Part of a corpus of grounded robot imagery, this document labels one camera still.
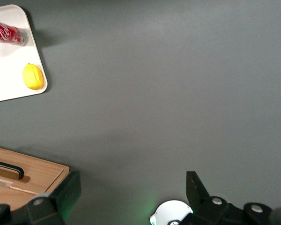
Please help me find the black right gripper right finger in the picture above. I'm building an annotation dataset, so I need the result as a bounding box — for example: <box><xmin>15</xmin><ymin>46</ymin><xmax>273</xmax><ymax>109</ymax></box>
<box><xmin>182</xmin><ymin>171</ymin><xmax>275</xmax><ymax>225</ymax></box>

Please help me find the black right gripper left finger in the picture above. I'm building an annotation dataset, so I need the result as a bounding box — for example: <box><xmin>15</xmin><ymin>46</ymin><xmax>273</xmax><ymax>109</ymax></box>
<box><xmin>0</xmin><ymin>171</ymin><xmax>82</xmax><ymax>225</ymax></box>

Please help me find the wooden drawer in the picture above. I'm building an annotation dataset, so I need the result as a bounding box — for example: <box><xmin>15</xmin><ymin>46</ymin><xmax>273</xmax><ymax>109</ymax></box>
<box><xmin>0</xmin><ymin>180</ymin><xmax>45</xmax><ymax>207</ymax></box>
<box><xmin>0</xmin><ymin>146</ymin><xmax>65</xmax><ymax>195</ymax></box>

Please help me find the oak wooden cabinet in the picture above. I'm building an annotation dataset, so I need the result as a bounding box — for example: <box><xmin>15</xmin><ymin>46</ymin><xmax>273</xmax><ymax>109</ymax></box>
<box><xmin>0</xmin><ymin>144</ymin><xmax>72</xmax><ymax>195</ymax></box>

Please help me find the yellow lemon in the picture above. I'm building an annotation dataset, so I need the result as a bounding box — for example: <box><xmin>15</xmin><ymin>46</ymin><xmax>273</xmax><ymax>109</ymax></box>
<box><xmin>22</xmin><ymin>63</ymin><xmax>45</xmax><ymax>90</ymax></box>

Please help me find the cream plastic tray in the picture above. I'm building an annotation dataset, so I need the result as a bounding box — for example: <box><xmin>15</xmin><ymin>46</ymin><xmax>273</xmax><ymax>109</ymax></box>
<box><xmin>0</xmin><ymin>4</ymin><xmax>49</xmax><ymax>104</ymax></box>

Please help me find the black drawer handle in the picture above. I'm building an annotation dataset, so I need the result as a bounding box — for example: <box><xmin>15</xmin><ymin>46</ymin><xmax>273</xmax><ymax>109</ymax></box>
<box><xmin>0</xmin><ymin>159</ymin><xmax>25</xmax><ymax>180</ymax></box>

